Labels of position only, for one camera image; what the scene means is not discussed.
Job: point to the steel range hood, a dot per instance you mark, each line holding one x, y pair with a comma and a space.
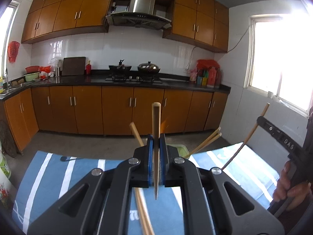
141, 2

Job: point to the yellow green boxes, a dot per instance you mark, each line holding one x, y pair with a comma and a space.
202, 80

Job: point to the yellow dish soap bottle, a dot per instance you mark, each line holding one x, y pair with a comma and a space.
2, 84

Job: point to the black wok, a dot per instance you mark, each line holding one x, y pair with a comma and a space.
120, 67

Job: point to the white plastic bag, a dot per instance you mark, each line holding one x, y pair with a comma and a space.
55, 61

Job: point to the white floral container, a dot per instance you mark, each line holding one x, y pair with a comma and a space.
5, 193

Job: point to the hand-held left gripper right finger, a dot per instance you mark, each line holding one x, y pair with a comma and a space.
163, 151

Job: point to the wooden wall cabinets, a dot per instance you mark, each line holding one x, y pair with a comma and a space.
63, 12

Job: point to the wooden base cabinets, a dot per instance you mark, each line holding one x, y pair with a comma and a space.
85, 110

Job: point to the dark lidded pot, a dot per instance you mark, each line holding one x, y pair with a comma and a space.
149, 68

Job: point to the black kitchen countertop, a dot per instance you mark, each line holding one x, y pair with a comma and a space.
73, 80

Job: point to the black gas stove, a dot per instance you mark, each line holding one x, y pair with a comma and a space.
134, 79

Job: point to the blue white striped tablecloth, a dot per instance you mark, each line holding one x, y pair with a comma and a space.
49, 176

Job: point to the green perforated utensil holder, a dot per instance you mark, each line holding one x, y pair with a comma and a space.
183, 151

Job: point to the small red bottle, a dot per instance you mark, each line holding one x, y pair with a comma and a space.
88, 69

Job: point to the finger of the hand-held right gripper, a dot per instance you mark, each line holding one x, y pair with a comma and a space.
278, 134

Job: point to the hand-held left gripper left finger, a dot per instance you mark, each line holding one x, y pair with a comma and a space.
150, 151

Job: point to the red white bag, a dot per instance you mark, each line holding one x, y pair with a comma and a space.
46, 72

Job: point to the dark brown sack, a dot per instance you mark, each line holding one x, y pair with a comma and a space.
7, 139

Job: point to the steel sink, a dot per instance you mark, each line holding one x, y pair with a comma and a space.
13, 89

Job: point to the red jug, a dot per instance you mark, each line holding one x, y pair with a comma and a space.
212, 78

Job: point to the person's right hand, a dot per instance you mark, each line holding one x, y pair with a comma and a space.
286, 188

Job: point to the red hanging plastic bag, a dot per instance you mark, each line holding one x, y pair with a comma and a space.
13, 51

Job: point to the pink package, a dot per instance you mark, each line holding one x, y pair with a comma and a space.
193, 75

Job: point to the green basin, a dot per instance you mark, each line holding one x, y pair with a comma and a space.
31, 76

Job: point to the large kitchen window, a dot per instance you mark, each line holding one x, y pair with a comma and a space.
281, 61

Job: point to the dark bottle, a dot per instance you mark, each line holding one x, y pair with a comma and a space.
219, 78

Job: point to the red basin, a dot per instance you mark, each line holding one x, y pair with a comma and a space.
32, 69

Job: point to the small kitchen window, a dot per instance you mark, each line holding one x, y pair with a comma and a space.
8, 36

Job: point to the dark cutting board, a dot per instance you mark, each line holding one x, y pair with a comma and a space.
73, 66

